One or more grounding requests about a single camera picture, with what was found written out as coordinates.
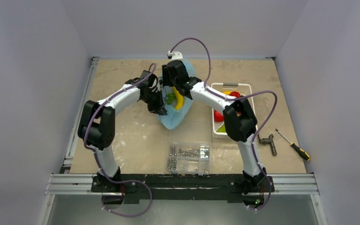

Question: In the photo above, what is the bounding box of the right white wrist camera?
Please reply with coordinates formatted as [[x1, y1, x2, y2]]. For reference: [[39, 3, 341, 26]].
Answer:
[[167, 51, 183, 61]]

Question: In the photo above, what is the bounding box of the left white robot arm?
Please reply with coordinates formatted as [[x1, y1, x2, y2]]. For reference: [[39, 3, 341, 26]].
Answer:
[[78, 70, 167, 192]]

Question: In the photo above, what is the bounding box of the clear plastic screw box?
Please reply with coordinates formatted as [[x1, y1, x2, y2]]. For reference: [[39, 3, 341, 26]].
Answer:
[[166, 120, 212, 175]]

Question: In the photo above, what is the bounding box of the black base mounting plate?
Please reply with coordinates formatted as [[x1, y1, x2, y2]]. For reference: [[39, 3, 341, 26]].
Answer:
[[91, 174, 275, 206]]

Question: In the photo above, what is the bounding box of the light blue plastic bag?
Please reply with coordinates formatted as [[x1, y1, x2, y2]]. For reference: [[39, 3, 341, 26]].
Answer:
[[156, 59, 196, 130]]

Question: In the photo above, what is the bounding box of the yellow black screwdriver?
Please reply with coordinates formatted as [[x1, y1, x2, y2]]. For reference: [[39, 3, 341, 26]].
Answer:
[[275, 128, 311, 161]]

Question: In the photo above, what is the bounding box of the red fake apple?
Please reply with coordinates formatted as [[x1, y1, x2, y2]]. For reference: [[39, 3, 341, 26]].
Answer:
[[213, 110, 224, 123]]

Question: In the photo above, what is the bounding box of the green fake pear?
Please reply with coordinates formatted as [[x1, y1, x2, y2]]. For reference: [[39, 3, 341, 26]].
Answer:
[[217, 124, 226, 133]]

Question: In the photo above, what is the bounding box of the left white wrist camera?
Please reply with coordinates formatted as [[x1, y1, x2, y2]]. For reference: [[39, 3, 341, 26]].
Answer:
[[152, 81, 161, 92]]

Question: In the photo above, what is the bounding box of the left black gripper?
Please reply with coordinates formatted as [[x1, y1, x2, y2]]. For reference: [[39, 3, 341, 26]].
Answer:
[[142, 90, 167, 117]]

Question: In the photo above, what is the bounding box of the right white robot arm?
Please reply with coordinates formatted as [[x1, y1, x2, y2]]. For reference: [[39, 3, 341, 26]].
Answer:
[[162, 60, 266, 191]]

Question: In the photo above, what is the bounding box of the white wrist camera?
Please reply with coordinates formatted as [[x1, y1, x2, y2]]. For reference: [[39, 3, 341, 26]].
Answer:
[[152, 81, 161, 92], [167, 51, 183, 61]]

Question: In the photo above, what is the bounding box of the white plastic basket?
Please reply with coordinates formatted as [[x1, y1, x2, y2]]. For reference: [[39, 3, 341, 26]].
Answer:
[[210, 82, 252, 139]]

